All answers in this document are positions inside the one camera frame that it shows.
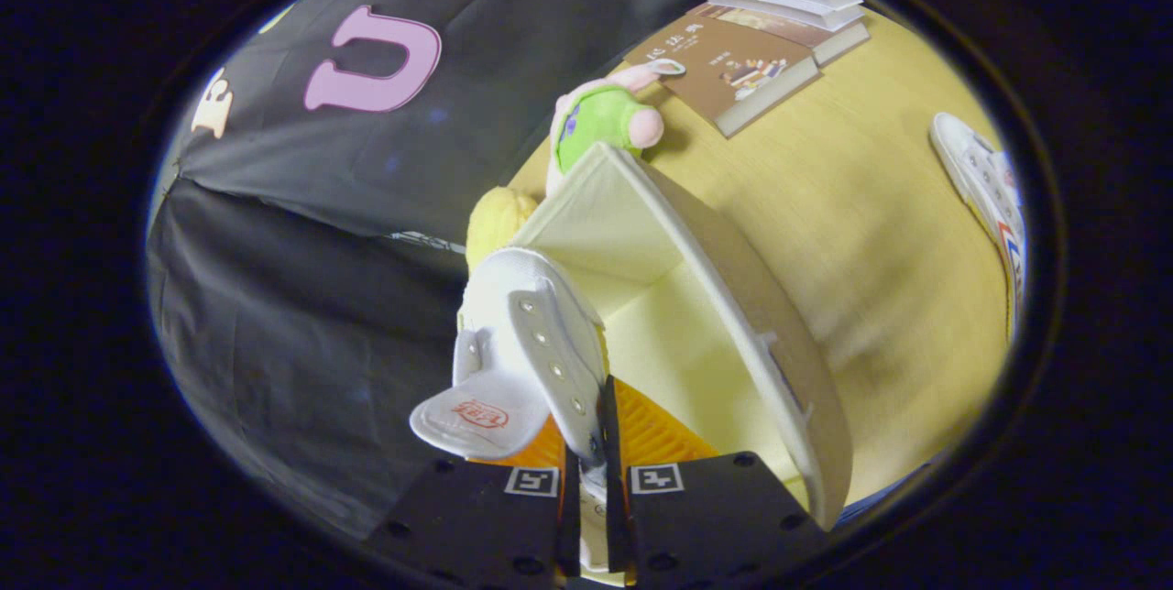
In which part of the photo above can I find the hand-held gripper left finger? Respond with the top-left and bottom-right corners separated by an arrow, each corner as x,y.
367,416 -> 583,590

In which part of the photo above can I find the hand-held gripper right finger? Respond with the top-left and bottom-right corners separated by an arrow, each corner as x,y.
600,375 -> 830,590

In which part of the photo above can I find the white canvas shoe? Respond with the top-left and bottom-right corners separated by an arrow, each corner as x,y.
929,112 -> 1027,344
409,247 -> 613,573

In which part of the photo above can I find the beige fabric storage box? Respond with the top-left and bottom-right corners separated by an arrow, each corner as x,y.
509,143 -> 853,531

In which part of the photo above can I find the yellow plush ball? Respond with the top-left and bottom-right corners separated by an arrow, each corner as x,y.
465,187 -> 542,272

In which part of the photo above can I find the person's leg in jeans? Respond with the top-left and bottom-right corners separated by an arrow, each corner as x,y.
839,466 -> 926,527

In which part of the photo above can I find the black backdrop cloth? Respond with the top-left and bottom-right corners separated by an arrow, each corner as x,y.
147,0 -> 762,541

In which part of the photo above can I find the green pink plush toy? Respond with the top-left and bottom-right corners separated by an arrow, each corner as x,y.
547,60 -> 686,197

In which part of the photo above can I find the tan brown thick book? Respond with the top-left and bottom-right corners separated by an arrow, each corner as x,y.
687,2 -> 872,67

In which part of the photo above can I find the white patterned book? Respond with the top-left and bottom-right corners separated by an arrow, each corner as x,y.
698,0 -> 867,32

